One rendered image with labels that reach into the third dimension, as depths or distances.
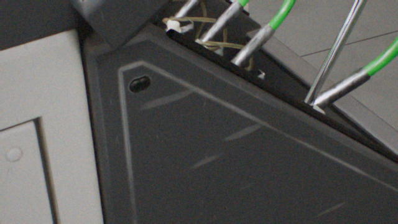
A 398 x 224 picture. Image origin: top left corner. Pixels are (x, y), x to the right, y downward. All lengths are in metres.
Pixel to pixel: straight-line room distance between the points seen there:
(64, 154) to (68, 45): 0.07
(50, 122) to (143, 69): 0.06
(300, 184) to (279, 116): 0.07
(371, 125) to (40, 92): 0.83
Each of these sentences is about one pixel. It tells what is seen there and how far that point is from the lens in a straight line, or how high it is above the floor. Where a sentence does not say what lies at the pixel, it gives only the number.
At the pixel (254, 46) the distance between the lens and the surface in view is 1.10.
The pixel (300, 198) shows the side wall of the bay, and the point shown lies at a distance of 0.61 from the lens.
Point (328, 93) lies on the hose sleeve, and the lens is 0.94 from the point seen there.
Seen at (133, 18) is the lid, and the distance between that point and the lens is 0.41.
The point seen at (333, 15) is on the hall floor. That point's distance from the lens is 3.38.
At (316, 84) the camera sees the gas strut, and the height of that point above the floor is 1.33.
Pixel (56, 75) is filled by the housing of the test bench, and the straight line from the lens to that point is 0.43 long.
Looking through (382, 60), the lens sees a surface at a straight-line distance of 0.93.
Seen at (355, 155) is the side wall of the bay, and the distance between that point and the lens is 0.62.
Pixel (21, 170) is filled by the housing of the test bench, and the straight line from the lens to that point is 0.46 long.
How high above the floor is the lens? 1.68
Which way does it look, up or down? 37 degrees down
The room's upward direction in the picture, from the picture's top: 2 degrees counter-clockwise
